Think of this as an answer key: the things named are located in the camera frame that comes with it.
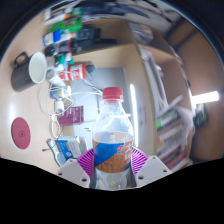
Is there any magenta box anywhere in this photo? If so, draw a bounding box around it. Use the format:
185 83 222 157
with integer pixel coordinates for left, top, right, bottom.
57 105 85 127

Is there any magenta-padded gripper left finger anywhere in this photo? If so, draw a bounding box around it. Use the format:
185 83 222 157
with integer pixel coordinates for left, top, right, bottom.
57 148 97 190

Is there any wooden shelf unit with books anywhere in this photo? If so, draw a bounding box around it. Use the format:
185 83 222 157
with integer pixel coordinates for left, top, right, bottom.
133 19 203 172

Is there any white and blue box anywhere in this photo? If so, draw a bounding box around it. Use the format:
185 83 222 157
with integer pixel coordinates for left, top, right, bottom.
54 135 83 161

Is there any black mug white inside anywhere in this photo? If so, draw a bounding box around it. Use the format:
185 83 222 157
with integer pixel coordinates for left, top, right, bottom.
10 51 48 93

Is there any ceiling tube light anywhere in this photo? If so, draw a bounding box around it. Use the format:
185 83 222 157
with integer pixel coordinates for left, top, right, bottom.
191 90 221 105

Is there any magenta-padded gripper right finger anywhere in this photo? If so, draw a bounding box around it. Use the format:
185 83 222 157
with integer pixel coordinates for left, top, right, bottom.
128 146 173 189

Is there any clear red-capped drink bottle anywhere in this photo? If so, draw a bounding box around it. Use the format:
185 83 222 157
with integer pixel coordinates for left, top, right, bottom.
92 86 135 191

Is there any flat round red coaster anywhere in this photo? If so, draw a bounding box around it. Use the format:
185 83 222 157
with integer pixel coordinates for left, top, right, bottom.
10 116 32 150

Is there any white bottle blue cap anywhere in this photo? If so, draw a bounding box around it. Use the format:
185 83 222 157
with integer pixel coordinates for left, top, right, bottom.
42 29 63 47

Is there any white LED desk lamp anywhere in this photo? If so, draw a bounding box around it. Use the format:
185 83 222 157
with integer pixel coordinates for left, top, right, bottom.
129 83 139 148

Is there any green jar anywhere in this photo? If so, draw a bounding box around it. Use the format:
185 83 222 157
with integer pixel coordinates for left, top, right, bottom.
55 17 83 35

